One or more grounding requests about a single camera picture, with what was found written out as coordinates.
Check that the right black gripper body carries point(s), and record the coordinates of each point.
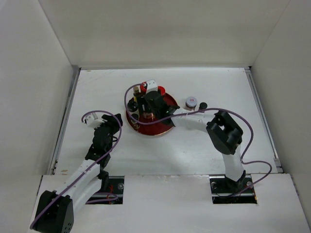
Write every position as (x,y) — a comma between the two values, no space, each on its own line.
(143,101)

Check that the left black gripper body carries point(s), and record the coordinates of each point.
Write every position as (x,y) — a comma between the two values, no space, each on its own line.
(113,127)

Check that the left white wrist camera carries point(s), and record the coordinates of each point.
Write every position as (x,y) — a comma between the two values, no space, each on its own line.
(92,122)

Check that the round red tray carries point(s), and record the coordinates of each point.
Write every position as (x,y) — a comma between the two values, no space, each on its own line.
(152,127)

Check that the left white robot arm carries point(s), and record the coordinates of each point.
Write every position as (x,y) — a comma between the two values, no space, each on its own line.
(56,209)

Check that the red lid chili sauce jar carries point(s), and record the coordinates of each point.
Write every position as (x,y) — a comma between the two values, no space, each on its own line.
(143,88)

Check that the white lid sauce jar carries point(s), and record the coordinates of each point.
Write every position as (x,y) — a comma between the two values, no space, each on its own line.
(147,115)

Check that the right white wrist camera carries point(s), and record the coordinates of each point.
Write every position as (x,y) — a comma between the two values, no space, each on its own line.
(151,85)

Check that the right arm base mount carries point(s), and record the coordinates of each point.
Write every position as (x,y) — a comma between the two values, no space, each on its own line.
(225,192)

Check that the small yellow label oil bottle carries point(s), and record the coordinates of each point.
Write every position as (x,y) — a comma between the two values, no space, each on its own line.
(136,93)

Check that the black cap spice bottle right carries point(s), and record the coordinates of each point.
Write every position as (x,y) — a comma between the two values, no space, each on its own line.
(202,106)

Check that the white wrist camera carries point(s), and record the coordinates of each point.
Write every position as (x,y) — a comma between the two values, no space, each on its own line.
(151,85)
(92,122)

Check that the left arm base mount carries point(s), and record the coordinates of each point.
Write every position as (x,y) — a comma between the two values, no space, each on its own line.
(111,193)

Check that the small black cap spice jar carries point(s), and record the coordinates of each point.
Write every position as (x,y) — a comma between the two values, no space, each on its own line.
(134,121)

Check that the clear bottle black pump cap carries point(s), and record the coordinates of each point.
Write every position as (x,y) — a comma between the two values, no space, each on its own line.
(133,107)

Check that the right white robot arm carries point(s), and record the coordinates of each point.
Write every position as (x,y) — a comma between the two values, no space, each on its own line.
(224,132)

